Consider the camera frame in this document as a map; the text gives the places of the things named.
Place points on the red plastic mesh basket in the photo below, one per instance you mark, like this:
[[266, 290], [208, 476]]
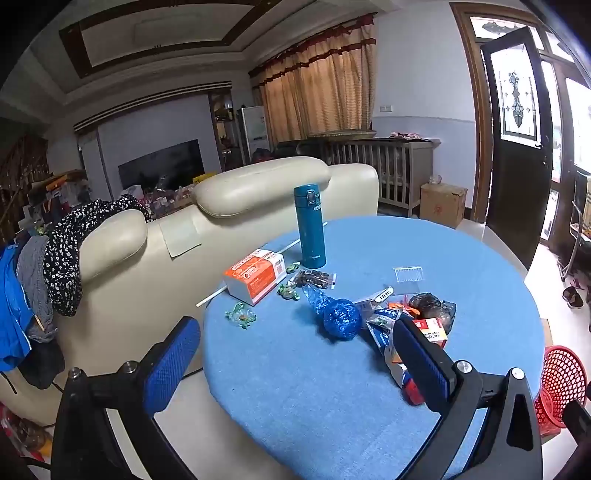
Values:
[[561, 378]]

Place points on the brown cardboard box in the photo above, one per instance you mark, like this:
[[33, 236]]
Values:
[[443, 205]]

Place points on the dark snack packet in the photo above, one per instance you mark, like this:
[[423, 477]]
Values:
[[314, 279]]

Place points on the red packet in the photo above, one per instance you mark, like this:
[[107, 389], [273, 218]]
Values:
[[411, 392]]

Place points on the black television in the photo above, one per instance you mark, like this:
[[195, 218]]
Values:
[[161, 164]]

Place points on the clutter of packages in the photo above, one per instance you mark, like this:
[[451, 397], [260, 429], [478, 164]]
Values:
[[166, 194]]

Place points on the dark plastic bag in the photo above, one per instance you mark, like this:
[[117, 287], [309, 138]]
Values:
[[427, 302]]

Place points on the blue white packet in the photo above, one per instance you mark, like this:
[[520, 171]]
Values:
[[383, 323]]

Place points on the grey wooden crib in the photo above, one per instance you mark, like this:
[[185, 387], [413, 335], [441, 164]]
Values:
[[401, 170]]

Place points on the small clear plastic bag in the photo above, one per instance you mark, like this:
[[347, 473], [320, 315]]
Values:
[[408, 273]]

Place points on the thin white rod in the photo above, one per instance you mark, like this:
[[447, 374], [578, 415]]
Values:
[[210, 297]]

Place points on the white striped packet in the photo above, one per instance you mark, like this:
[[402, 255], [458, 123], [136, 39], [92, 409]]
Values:
[[384, 294]]

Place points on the green candy wrapper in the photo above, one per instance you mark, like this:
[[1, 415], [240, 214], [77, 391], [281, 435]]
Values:
[[240, 317], [288, 291], [292, 267]]

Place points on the wooden staircase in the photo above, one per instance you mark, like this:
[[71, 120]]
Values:
[[23, 180]]

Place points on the grey garment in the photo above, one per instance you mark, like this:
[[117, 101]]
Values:
[[34, 277]]

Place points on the metal frame chair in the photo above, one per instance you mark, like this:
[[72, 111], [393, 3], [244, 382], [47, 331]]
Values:
[[577, 230]]

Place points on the blue jacket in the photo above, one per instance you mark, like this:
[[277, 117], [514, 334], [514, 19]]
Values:
[[11, 314]]

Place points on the teal thermos bottle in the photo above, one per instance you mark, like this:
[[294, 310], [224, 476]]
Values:
[[310, 230]]

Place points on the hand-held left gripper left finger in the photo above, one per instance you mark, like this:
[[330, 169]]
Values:
[[171, 364]]

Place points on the cream patch on sofa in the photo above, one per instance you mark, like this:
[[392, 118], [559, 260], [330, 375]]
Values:
[[180, 235]]

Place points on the cream leather sofa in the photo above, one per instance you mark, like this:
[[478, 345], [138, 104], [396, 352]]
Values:
[[138, 286]]

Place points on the dark door with glass pane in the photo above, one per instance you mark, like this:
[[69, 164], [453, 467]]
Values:
[[517, 184]]

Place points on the wooden display cabinet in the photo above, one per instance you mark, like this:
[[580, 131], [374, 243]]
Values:
[[224, 129]]

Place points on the pink cloths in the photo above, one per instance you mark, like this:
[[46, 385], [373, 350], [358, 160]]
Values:
[[408, 135]]

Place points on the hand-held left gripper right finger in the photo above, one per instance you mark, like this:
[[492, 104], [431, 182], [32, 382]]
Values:
[[420, 364]]

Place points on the white standing air conditioner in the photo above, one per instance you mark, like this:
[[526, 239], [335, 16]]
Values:
[[254, 134]]

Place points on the tan curtain with red trim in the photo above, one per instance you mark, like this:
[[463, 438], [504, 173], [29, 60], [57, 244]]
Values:
[[318, 83]]

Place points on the pair of brown shoes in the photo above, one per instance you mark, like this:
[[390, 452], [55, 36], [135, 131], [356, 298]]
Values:
[[575, 297]]

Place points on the orange wrapper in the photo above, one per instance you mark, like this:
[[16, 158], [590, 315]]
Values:
[[400, 308]]

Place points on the blue plastic bag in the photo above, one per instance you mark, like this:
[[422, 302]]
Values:
[[341, 319]]

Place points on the colourful bag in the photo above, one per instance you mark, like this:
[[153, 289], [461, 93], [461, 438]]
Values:
[[23, 434]]

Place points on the black floral garment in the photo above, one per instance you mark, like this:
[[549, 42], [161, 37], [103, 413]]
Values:
[[69, 249]]

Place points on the white orange medicine box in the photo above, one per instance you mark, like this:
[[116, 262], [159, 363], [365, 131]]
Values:
[[435, 333]]

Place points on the blue tablecloth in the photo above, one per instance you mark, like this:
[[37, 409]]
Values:
[[300, 392]]

